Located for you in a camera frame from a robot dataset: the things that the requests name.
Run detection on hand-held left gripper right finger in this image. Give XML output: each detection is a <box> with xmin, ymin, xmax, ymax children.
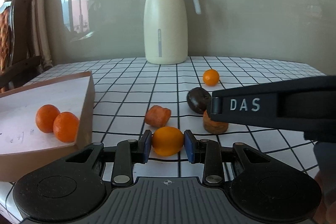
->
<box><xmin>184</xmin><ymin>130</ymin><xmax>273</xmax><ymax>186</ymax></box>

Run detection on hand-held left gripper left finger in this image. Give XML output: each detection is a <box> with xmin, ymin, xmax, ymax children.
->
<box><xmin>63</xmin><ymin>130</ymin><xmax>153</xmax><ymax>186</ymax></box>

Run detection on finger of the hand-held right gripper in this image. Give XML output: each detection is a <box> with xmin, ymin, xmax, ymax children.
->
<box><xmin>207</xmin><ymin>79</ymin><xmax>305</xmax><ymax>132</ymax></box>

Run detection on yellowish orange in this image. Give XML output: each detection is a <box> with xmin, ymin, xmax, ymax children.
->
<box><xmin>152</xmin><ymin>126</ymin><xmax>184</xmax><ymax>157</ymax></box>

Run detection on brown wrinkled fruit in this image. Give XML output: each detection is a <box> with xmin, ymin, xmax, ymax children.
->
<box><xmin>203</xmin><ymin>110</ymin><xmax>229</xmax><ymax>134</ymax></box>

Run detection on dark purple round fruit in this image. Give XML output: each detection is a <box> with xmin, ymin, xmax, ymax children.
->
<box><xmin>186</xmin><ymin>87</ymin><xmax>213</xmax><ymax>113</ymax></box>

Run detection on small orange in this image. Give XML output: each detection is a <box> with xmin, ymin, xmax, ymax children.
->
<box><xmin>203</xmin><ymin>69</ymin><xmax>220</xmax><ymax>86</ymax></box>

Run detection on brown cardboard box white inside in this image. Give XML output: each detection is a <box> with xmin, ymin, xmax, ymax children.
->
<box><xmin>0</xmin><ymin>70</ymin><xmax>95</xmax><ymax>182</ymax></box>

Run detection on person's right hand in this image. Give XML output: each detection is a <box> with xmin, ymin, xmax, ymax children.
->
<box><xmin>314</xmin><ymin>169</ymin><xmax>336</xmax><ymax>224</ymax></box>

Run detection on orange carrot chunk left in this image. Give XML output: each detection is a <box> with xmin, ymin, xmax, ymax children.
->
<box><xmin>145</xmin><ymin>105</ymin><xmax>172</xmax><ymax>127</ymax></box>

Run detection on white black checked tablecloth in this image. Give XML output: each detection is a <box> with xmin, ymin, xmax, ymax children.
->
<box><xmin>0</xmin><ymin>56</ymin><xmax>336</xmax><ymax>224</ymax></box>

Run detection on cream thermos jug grey lid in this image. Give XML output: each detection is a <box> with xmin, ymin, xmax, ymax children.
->
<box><xmin>143</xmin><ymin>0</ymin><xmax>202</xmax><ymax>65</ymax></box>

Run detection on wooden sofa orange tufted cushions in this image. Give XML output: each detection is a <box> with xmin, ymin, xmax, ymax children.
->
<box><xmin>0</xmin><ymin>0</ymin><xmax>42</xmax><ymax>93</ymax></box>

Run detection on beige patterned curtain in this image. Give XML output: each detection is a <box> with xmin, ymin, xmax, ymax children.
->
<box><xmin>5</xmin><ymin>0</ymin><xmax>54</xmax><ymax>69</ymax></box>

